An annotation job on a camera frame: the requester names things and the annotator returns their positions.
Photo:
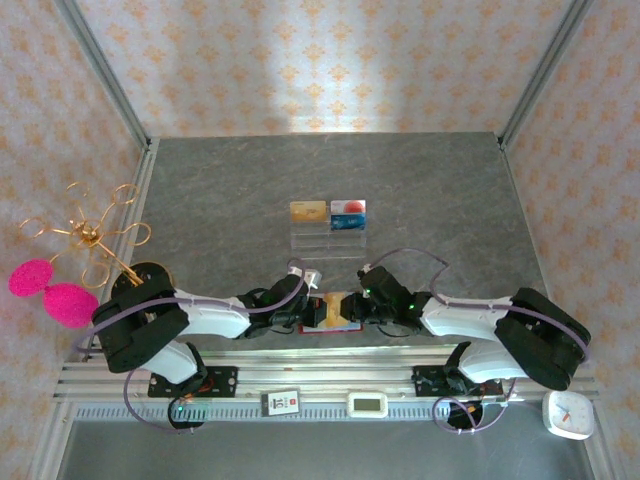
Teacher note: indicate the plain gold credit card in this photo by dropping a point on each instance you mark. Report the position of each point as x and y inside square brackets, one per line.
[334, 299]

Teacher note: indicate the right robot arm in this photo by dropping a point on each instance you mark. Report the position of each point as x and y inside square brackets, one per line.
[465, 320]

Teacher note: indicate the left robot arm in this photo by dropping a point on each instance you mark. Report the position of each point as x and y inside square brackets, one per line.
[215, 320]

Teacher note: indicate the clear acrylic card holder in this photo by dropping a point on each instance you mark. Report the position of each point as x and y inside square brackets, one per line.
[327, 250]

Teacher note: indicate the blue credit card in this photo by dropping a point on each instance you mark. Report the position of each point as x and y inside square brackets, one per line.
[347, 223]

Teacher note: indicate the white label card with number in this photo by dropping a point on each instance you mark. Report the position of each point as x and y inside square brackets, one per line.
[280, 403]

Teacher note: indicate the gold credit card with print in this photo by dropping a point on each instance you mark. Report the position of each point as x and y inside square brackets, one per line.
[309, 212]

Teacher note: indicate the red and white credit card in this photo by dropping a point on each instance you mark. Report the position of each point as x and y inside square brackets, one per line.
[348, 207]

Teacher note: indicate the white digital timer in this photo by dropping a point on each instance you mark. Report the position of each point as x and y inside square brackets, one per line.
[368, 404]

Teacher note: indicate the black base electronics module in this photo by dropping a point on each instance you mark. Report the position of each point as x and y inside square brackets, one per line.
[187, 415]
[462, 415]

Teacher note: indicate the white square analog clock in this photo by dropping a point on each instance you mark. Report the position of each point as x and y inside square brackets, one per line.
[567, 415]

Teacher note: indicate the gold jewelry stand, black base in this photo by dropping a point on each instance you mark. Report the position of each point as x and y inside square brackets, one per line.
[90, 235]

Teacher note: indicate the pink fuzzy ball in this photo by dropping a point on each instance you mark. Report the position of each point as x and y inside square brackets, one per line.
[70, 306]
[30, 279]

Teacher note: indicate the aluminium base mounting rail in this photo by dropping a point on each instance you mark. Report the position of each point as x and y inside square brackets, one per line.
[325, 365]

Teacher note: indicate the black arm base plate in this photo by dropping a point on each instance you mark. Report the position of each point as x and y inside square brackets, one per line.
[225, 382]
[425, 382]

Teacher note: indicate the aluminium frame post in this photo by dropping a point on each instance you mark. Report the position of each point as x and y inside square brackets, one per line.
[100, 65]
[545, 65]

